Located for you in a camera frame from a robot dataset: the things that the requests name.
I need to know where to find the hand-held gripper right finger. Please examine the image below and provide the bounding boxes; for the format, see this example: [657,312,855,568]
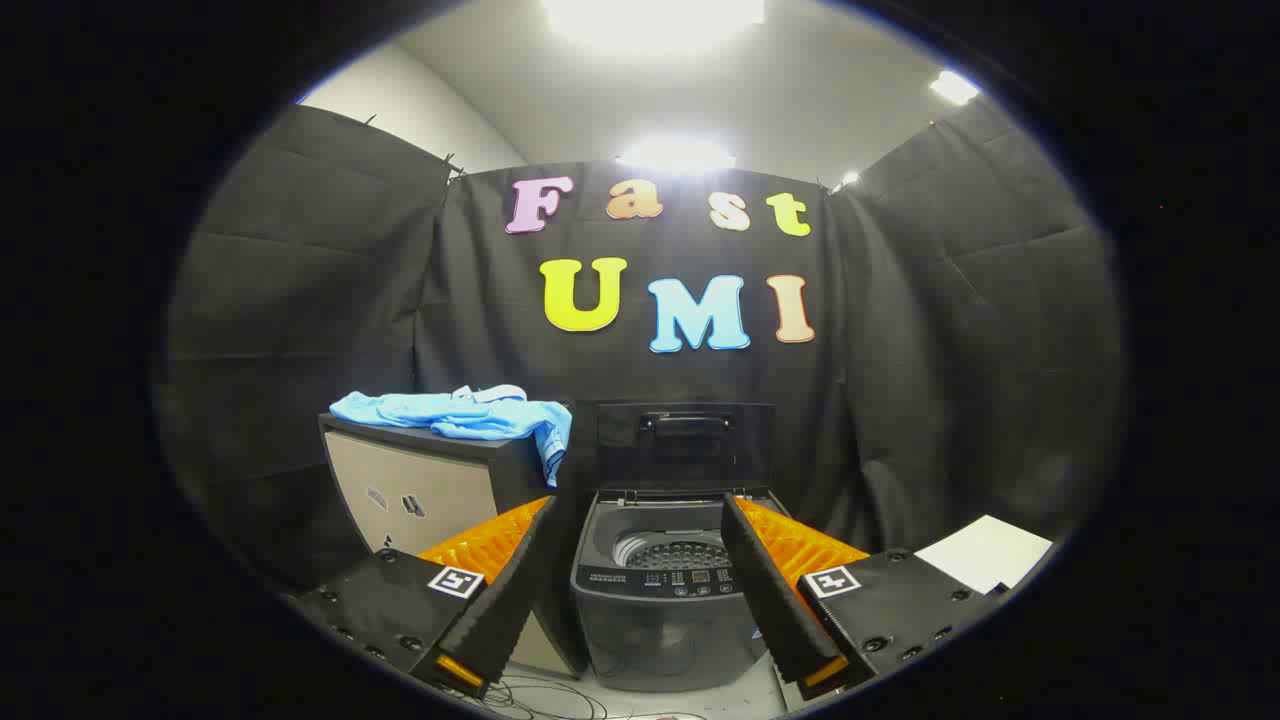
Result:
[720,493,1007,702]

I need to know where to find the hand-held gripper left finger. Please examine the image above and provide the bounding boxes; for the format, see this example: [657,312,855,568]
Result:
[290,495,562,701]

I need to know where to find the grey washing machine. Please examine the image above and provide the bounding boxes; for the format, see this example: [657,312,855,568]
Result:
[570,488,779,693]

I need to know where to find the light blue polo shirt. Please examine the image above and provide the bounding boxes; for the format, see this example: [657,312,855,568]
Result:
[330,385,574,489]

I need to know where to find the black backdrop cloth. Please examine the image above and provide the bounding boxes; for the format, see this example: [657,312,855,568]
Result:
[160,98,1127,593]

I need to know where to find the oblong ceiling light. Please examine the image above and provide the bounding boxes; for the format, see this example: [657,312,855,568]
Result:
[614,140,738,174]

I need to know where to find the rectangular ceiling light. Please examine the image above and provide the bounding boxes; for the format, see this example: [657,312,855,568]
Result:
[929,69,982,107]

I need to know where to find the large ceiling light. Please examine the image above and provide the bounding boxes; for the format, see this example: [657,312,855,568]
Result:
[543,0,767,53]

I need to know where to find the thin floor cables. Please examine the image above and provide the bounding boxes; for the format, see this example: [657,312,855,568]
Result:
[485,675,706,720]

